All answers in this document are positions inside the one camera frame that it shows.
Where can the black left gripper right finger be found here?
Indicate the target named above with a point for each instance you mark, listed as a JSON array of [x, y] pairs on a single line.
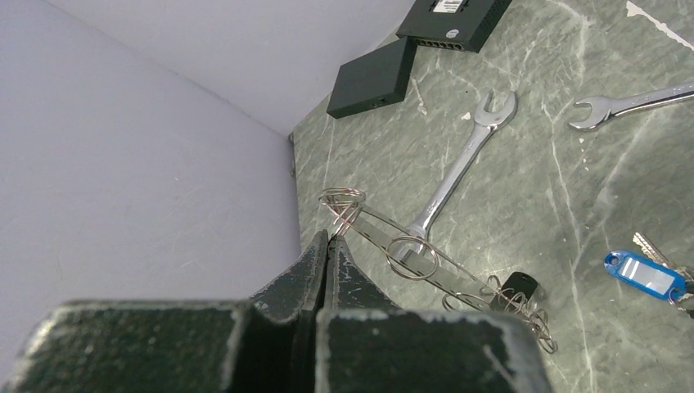
[[365, 343]]

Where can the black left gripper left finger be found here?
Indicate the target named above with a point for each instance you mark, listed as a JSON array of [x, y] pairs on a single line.
[[264, 343]]

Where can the metal arc keyring plate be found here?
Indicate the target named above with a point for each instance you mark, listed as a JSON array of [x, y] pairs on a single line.
[[418, 260]]

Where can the black key fob with keys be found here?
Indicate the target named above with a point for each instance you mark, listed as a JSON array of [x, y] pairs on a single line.
[[515, 293]]

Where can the blue key tag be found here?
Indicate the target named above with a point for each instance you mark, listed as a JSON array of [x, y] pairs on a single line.
[[650, 272]]

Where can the large silver wrench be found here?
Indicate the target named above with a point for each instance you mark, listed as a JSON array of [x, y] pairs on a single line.
[[485, 124]]

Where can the black flat box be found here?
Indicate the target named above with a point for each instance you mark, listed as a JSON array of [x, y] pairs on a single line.
[[379, 78]]

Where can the black box with label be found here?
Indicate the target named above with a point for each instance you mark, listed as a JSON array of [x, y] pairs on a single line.
[[459, 25]]

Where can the small silver wrench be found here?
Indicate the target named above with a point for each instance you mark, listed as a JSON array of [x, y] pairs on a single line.
[[604, 109]]

